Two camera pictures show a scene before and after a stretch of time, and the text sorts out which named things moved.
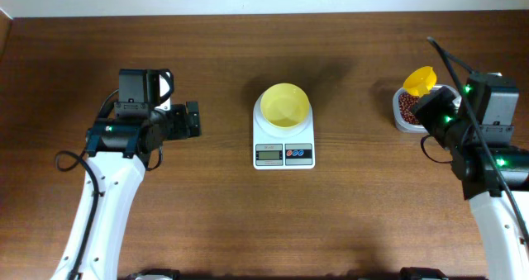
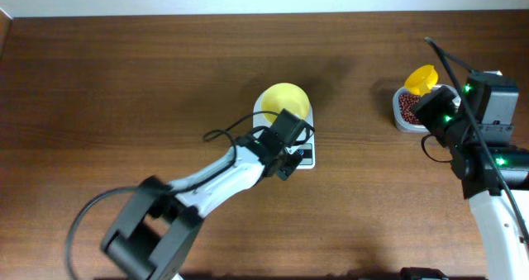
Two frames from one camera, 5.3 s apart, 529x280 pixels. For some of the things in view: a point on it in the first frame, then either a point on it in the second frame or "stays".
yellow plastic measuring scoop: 421,81 stays
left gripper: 192,119 -> 285,169
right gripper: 426,107 stays
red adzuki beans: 406,102 stays
